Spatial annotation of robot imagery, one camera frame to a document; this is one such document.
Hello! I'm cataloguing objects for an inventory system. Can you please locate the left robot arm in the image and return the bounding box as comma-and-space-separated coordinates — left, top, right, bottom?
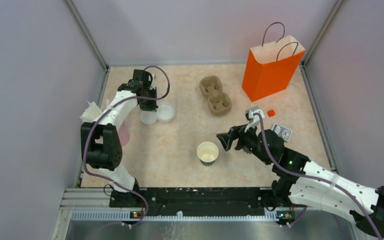
80, 69, 158, 207

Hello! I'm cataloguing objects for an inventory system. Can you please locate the small orange cube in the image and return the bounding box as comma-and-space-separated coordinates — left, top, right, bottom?
267, 109, 276, 117

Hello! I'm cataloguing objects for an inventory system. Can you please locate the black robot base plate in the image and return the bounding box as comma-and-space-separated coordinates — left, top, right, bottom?
109, 187, 294, 217

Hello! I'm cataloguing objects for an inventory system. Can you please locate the orange paper bag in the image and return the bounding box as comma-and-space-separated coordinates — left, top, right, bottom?
242, 27, 306, 102

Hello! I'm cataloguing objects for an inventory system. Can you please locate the white paper napkins bundle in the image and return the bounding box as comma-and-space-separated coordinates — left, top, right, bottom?
80, 101, 103, 123

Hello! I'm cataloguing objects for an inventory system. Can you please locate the blue playing card box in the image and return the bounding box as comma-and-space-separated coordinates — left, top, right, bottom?
271, 123, 293, 142

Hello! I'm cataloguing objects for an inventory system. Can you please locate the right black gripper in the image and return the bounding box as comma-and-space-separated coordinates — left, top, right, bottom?
216, 119, 272, 165

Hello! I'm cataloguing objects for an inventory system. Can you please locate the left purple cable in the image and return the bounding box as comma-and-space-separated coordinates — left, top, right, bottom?
82, 65, 171, 229

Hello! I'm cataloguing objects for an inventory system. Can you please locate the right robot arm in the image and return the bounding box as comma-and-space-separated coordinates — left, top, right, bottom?
216, 125, 384, 238

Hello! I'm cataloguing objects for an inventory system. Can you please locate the white plastic cup lid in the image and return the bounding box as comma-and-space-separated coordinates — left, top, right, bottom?
139, 111, 158, 125

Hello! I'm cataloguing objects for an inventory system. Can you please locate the black paper coffee cup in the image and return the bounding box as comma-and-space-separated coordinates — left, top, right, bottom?
196, 141, 220, 167

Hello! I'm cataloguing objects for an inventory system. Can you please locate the cardboard cup carrier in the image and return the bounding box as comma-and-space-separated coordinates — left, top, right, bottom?
199, 75, 232, 116

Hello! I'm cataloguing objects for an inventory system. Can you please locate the pink holder cup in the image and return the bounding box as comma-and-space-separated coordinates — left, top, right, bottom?
117, 124, 130, 148

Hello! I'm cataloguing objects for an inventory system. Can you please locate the purple cable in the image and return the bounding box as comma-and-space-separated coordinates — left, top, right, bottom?
253, 112, 383, 240
82, 65, 171, 229

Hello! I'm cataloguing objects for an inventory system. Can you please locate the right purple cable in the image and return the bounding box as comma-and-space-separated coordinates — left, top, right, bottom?
253, 112, 383, 240

